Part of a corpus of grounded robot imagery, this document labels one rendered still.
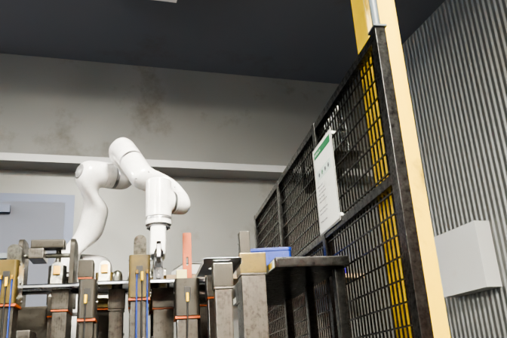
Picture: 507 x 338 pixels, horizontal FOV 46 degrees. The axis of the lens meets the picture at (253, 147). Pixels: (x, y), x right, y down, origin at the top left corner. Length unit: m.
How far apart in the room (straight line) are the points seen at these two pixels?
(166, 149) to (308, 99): 1.51
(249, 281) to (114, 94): 3.79
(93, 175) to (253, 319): 0.89
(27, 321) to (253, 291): 0.75
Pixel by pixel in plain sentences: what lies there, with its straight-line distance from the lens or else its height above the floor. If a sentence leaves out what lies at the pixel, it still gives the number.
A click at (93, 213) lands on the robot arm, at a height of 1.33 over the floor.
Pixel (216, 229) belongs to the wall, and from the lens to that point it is 5.11.
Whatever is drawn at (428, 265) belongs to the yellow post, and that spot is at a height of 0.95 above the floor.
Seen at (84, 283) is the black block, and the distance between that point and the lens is 1.74.
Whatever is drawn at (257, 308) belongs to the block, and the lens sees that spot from 1.79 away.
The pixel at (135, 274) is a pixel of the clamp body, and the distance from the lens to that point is 1.69.
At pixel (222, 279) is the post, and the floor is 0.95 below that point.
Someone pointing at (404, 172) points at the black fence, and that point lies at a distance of 1.46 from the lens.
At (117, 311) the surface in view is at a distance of 1.91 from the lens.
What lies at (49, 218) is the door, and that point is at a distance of 4.94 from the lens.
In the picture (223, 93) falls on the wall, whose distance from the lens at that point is 5.58.
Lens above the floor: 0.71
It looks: 21 degrees up
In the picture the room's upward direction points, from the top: 3 degrees counter-clockwise
